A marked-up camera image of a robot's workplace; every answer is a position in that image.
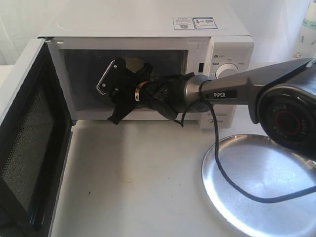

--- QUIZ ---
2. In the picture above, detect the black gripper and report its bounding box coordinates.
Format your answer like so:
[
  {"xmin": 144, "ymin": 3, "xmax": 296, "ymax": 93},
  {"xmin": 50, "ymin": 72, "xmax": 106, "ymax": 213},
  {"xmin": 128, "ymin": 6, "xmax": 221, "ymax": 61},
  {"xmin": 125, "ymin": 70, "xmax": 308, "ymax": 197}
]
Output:
[{"xmin": 96, "ymin": 57, "xmax": 183, "ymax": 125}]

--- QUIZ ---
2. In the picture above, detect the cream ceramic bowl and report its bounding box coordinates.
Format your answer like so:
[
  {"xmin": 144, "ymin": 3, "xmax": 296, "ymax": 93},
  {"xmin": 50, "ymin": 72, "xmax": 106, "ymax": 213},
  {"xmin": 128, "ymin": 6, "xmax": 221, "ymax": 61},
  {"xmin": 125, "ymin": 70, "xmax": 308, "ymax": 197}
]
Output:
[{"xmin": 124, "ymin": 57, "xmax": 145, "ymax": 73}]

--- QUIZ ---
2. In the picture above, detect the white microwave door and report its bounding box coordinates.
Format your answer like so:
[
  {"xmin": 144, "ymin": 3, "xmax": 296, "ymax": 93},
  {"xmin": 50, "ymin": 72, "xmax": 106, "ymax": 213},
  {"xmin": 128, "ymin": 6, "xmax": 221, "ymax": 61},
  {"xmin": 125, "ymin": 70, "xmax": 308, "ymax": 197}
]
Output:
[{"xmin": 0, "ymin": 39, "xmax": 73, "ymax": 237}]

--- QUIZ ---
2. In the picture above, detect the white Midea microwave oven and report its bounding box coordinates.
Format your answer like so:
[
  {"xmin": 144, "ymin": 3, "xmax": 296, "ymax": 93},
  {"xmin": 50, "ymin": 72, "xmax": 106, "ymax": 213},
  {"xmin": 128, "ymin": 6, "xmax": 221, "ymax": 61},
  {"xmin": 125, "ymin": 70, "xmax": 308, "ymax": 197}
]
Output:
[{"xmin": 40, "ymin": 0, "xmax": 254, "ymax": 120}]

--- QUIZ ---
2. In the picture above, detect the white upper power knob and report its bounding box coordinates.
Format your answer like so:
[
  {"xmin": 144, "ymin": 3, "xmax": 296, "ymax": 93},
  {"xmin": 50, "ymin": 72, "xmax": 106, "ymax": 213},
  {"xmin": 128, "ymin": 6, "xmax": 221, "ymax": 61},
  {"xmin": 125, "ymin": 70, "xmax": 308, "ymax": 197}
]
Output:
[{"xmin": 215, "ymin": 63, "xmax": 238, "ymax": 79}]

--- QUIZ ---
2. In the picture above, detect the round stainless steel plate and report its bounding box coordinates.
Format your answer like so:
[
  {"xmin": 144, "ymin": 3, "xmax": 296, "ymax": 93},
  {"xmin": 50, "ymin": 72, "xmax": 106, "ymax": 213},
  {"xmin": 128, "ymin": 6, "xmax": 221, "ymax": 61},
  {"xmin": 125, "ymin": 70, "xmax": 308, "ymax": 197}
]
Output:
[{"xmin": 201, "ymin": 134, "xmax": 316, "ymax": 237}]

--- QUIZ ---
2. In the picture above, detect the black cable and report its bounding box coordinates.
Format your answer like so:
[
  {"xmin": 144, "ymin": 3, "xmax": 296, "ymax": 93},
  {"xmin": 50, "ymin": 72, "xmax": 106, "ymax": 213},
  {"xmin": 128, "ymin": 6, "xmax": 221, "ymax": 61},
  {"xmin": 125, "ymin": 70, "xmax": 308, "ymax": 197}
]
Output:
[{"xmin": 172, "ymin": 80, "xmax": 316, "ymax": 204}]

